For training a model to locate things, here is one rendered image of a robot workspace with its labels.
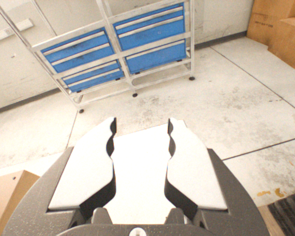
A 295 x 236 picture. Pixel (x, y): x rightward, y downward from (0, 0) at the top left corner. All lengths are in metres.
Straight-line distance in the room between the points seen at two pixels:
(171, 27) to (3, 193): 1.67
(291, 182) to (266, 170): 0.15
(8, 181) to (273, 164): 1.47
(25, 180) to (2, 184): 0.07
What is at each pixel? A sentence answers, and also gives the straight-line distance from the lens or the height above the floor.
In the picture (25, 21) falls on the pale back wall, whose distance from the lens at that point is 2.72.
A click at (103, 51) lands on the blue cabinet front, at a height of 0.67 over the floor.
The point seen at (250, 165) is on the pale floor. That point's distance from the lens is 1.28.
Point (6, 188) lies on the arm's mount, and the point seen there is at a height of 0.80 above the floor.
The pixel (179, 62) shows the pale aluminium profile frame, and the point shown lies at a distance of 1.79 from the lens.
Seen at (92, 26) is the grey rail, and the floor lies 0.92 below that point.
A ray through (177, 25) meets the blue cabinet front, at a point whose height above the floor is 0.69.
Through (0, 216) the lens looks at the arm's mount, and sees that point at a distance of 0.54.
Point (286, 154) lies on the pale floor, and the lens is 1.43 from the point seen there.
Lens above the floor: 1.10
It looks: 46 degrees down
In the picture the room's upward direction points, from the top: 19 degrees counter-clockwise
